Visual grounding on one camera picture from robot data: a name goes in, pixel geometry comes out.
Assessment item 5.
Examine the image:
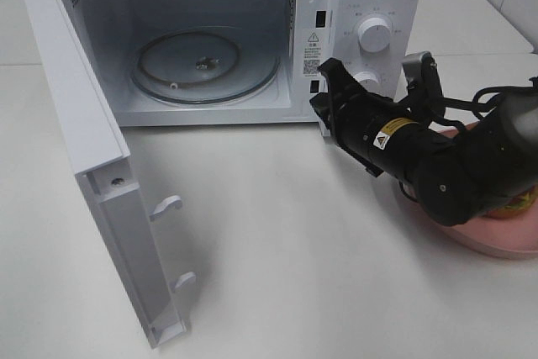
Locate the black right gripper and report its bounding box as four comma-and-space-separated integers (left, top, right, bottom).
309, 58, 437, 177

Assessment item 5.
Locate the white timer knob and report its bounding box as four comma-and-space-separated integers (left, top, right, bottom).
354, 71, 380, 89

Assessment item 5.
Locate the toy hamburger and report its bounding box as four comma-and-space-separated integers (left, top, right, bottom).
485, 185, 537, 219

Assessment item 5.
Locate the pink round plate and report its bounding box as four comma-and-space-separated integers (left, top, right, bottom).
403, 126, 537, 259

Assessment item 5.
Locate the white microwave door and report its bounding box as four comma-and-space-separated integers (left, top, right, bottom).
24, 0, 196, 348

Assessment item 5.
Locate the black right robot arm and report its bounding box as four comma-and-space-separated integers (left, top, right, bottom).
310, 51, 537, 227

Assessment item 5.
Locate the upper white power knob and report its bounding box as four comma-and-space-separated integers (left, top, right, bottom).
357, 16, 392, 53

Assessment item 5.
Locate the glass microwave turntable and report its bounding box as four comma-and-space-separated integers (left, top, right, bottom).
131, 26, 281, 105

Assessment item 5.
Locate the white microwave oven body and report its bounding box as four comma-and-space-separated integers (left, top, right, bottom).
71, 0, 418, 127

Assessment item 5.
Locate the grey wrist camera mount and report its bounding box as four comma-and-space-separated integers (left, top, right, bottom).
402, 51, 443, 99

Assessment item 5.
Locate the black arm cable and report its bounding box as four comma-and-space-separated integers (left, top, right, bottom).
394, 76, 538, 127

